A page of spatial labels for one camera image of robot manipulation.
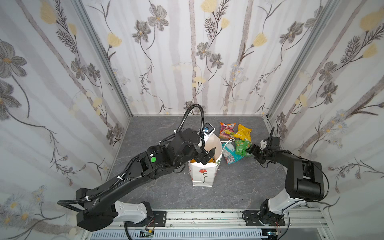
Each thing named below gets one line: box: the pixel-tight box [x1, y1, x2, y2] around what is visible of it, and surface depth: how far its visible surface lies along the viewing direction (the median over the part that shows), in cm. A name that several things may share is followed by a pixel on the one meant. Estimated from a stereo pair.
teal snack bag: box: [222, 142, 244, 165], surface depth 95 cm
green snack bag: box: [234, 139, 252, 157], surface depth 97 cm
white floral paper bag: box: [188, 133, 222, 187], surface depth 73 cm
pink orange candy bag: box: [218, 122, 237, 140], surface depth 109 cm
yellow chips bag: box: [233, 123, 252, 142], surface depth 109 cm
